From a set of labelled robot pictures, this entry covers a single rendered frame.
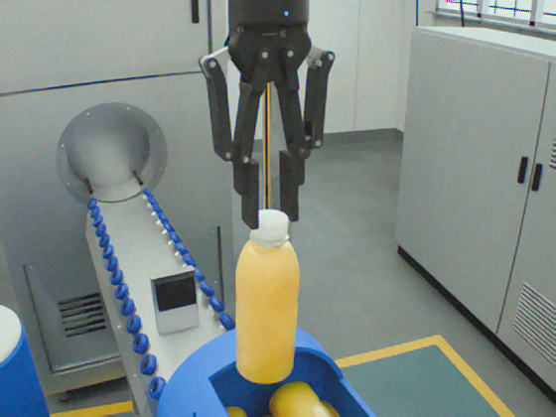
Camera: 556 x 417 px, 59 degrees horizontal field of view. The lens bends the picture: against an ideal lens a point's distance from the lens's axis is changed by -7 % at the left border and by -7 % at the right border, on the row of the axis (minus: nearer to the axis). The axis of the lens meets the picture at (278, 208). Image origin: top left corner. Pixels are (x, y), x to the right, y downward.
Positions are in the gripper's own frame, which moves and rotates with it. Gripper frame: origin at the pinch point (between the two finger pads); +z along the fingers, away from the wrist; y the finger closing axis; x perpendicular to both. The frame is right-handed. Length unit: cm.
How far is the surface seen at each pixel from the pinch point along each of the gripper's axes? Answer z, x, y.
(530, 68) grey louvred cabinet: 7, -100, -162
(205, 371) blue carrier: 26.7, -6.6, 6.6
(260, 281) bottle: 8.9, 2.3, 2.2
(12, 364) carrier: 47, -46, 36
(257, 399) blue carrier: 39.0, -10.9, -2.5
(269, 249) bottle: 6.0, 1.4, 0.7
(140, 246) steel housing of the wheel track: 54, -100, -1
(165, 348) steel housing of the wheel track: 55, -49, 4
